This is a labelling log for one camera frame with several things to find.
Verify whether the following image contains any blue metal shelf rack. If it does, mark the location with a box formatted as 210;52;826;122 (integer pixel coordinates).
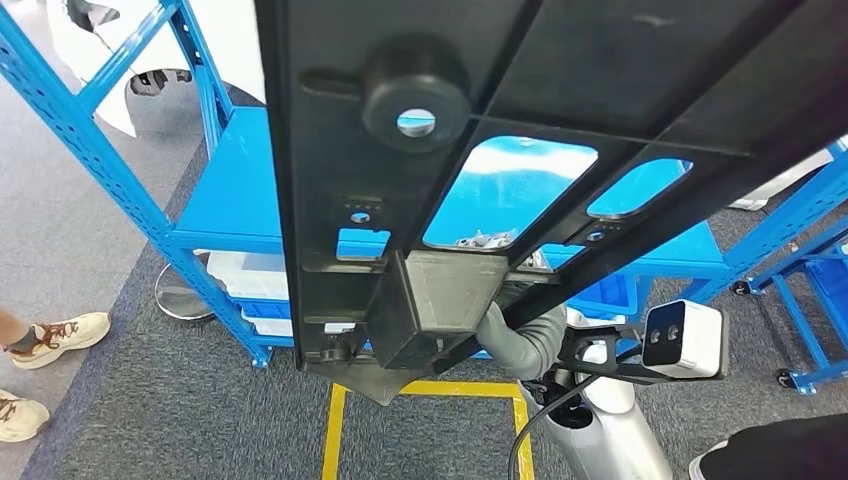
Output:
0;0;848;370

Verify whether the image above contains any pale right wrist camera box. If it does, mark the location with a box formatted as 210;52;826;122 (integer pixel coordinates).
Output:
641;299;730;380

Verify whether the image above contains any person's beige shoe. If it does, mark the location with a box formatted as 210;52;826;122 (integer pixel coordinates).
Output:
0;389;52;444
5;311;113;371

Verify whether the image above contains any black plastic plate frame part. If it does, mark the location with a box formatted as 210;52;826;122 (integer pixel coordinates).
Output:
253;0;848;407

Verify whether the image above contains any blue plastic bin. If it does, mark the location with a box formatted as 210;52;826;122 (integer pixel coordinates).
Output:
566;271;641;319

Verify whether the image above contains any white car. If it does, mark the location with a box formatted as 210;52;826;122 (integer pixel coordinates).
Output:
46;0;835;212

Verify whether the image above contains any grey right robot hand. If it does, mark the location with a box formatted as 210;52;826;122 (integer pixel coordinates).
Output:
455;228;554;364

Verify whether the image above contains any blue wheeled metal rack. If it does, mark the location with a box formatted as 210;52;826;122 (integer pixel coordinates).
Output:
730;218;848;397

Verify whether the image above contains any black object with white edge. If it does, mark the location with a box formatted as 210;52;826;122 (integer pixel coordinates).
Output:
687;413;848;480

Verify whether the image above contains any black camera cable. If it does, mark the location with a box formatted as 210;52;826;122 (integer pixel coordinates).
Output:
506;374;598;480

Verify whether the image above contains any metal stanchion with round base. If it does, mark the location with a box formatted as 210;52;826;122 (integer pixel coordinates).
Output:
154;250;215;323

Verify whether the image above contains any person's leg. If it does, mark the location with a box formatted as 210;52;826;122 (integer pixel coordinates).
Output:
0;307;42;356

